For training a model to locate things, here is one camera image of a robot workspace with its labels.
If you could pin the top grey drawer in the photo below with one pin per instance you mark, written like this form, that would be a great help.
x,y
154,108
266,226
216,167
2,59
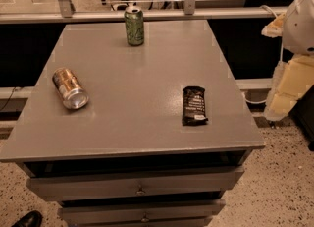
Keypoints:
x,y
135,184

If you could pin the green soda can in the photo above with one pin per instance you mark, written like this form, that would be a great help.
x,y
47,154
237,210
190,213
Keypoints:
x,y
134,25

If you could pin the grey drawer cabinet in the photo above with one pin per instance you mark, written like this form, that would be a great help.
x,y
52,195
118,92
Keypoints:
x,y
132,121

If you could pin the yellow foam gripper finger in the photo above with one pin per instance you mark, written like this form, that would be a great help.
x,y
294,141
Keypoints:
x,y
290,82

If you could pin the black shoe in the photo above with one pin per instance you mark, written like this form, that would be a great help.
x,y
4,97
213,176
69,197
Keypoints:
x,y
32,219

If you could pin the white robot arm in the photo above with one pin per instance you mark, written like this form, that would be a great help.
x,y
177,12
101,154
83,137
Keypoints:
x,y
298,28

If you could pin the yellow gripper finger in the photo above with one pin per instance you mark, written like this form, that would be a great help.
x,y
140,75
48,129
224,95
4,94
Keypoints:
x,y
275,27

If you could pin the black snack bar wrapper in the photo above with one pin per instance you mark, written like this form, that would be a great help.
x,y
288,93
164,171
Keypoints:
x,y
194,106

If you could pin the orange soda can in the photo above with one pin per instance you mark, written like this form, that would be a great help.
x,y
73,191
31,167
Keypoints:
x,y
72,93

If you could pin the grey drawer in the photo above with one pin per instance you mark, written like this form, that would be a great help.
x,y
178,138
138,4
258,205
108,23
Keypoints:
x,y
142,212
135,184

